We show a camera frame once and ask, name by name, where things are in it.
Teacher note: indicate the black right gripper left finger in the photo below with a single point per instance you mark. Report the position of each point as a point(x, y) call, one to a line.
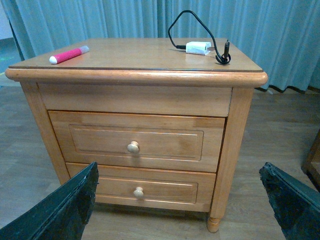
point(62, 215)

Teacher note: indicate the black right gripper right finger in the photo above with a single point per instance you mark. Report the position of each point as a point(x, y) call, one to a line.
point(296, 206)

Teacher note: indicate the drawer round knob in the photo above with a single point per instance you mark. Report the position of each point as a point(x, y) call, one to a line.
point(139, 192)
point(133, 147)

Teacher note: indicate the wooden drawer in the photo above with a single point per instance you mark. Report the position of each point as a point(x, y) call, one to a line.
point(164, 189)
point(165, 142)

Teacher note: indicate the pink marker with white cap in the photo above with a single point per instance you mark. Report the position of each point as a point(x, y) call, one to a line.
point(67, 55)

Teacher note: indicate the dark wooden furniture edge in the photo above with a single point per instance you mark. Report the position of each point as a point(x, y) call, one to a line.
point(311, 166)

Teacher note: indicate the wooden nightstand cabinet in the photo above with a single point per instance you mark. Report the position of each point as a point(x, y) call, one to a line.
point(144, 76)

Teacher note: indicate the grey-green curtain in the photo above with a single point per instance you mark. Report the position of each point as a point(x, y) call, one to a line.
point(281, 36)

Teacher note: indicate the white USB charger adapter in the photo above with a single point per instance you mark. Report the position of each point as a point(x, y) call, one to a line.
point(198, 47)

